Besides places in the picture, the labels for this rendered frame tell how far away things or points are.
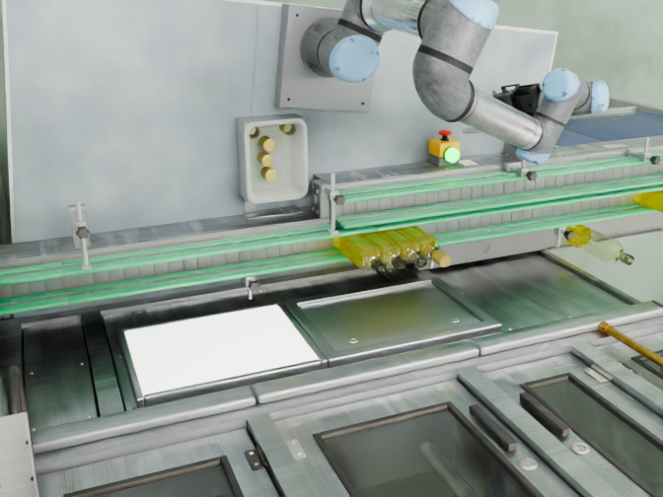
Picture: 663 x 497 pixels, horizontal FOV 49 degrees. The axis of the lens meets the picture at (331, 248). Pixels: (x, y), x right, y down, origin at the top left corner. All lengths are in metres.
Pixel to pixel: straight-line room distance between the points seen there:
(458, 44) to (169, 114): 0.86
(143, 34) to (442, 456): 1.23
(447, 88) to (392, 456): 0.72
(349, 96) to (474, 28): 0.69
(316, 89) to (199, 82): 0.31
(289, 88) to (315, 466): 1.03
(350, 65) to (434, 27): 0.39
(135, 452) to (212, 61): 1.01
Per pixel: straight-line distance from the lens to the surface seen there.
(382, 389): 1.66
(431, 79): 1.46
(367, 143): 2.19
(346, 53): 1.81
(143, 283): 1.94
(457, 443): 1.54
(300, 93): 2.03
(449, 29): 1.46
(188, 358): 1.74
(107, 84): 1.97
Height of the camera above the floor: 2.69
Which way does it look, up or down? 60 degrees down
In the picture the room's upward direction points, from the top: 132 degrees clockwise
